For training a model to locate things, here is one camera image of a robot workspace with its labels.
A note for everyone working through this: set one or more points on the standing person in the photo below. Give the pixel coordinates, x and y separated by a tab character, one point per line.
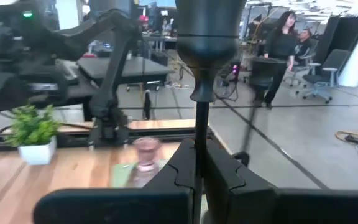
280	46

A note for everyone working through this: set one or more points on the grey office chair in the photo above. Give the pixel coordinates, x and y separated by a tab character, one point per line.
325	74

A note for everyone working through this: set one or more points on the black aluminium table frame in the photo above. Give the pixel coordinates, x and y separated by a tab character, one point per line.
166	133

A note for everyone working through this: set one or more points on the pink glass candle holder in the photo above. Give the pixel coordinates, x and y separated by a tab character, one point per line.
146	149

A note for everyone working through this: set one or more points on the black partition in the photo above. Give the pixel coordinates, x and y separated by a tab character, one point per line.
337	37

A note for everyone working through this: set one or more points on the tall black candlestick holder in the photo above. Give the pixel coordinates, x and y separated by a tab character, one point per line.
210	46

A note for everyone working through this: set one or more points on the green plant in white pot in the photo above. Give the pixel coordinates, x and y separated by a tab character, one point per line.
33	130

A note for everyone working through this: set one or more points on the green perforated metal shelf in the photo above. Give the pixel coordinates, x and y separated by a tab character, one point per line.
120	174

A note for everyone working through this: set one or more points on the seated person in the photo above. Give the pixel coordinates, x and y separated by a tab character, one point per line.
303	43

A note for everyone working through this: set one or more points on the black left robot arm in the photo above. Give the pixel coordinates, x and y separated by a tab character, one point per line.
117	62

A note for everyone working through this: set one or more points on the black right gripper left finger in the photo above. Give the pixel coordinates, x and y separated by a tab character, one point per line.
182	168

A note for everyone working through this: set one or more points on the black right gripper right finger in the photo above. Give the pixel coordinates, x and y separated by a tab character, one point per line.
225	193

